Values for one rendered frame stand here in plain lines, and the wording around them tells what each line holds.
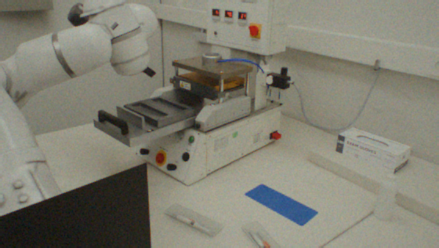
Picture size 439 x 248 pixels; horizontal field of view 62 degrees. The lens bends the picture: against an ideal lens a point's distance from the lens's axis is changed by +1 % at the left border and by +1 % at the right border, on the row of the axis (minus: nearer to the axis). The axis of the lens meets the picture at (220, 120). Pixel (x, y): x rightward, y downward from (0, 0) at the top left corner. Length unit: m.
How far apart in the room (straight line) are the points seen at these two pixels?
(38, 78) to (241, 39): 0.83
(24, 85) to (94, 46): 0.19
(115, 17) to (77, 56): 0.14
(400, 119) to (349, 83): 0.26
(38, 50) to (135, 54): 0.21
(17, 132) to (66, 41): 0.22
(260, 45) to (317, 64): 0.44
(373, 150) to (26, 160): 1.11
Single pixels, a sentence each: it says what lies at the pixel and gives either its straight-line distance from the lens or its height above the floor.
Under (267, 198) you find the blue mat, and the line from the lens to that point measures 1.23.
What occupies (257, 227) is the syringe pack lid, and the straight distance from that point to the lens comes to 1.07.
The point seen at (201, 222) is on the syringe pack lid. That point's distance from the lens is 1.08.
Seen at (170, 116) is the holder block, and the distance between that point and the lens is 1.20.
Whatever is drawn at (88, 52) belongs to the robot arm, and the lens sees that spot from 0.86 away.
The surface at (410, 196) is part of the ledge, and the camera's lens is 1.32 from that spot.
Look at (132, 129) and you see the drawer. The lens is 1.18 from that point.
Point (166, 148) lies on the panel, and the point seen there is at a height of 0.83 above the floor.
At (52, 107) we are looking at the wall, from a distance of 2.69.
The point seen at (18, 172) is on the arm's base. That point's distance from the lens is 0.85.
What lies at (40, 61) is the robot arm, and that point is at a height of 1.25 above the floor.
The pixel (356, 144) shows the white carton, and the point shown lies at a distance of 1.45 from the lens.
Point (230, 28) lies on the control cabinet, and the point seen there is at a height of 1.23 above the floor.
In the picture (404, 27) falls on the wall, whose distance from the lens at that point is 1.56.
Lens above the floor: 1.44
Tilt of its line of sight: 22 degrees down
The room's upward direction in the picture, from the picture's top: 2 degrees clockwise
